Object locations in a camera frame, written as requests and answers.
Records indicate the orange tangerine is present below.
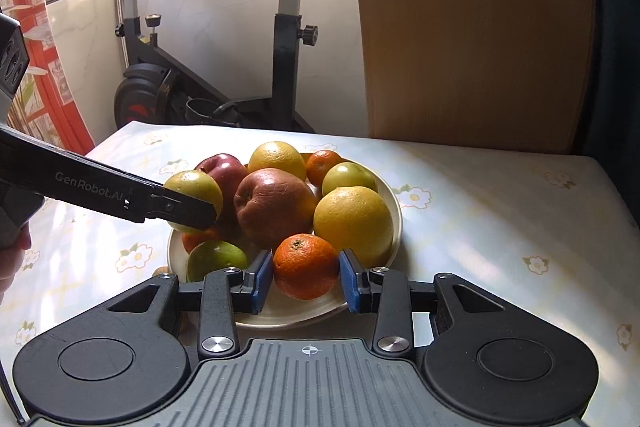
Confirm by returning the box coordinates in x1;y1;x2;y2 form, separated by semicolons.
273;233;342;301
306;149;346;188
181;227;223;255

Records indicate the black exercise bike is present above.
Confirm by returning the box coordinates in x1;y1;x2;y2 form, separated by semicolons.
72;0;357;134

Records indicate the large yellow grapefruit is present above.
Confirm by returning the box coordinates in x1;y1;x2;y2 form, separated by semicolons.
313;187;396;268

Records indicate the yellow green apple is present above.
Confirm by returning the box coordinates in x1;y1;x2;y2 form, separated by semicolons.
248;141;307;182

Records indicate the person's left hand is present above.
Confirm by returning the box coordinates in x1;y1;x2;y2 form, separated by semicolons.
0;222;32;297

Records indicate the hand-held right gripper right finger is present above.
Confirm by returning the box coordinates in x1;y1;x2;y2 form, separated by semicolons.
339;248;507;355

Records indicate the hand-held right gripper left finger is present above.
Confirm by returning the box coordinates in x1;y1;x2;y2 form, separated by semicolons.
107;249;275;356

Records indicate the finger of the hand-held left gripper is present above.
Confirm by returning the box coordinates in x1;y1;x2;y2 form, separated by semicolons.
122;184;217;232

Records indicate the red plant printed curtain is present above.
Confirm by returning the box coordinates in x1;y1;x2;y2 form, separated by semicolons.
0;0;97;150

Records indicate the smooth red apple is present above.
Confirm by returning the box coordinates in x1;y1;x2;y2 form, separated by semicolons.
195;153;249;208

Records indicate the black cable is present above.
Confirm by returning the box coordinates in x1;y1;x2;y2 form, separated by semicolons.
0;357;26;426

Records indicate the wrinkled dark red apple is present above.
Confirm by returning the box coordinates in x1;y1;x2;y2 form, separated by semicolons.
233;168;318;250

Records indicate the wooden board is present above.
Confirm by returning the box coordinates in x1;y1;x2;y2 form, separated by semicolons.
345;0;599;156

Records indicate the cream round plate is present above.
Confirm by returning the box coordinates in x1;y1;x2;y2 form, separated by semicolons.
166;157;403;330

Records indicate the dark blue curtain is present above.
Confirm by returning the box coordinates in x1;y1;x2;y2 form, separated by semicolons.
585;0;640;238

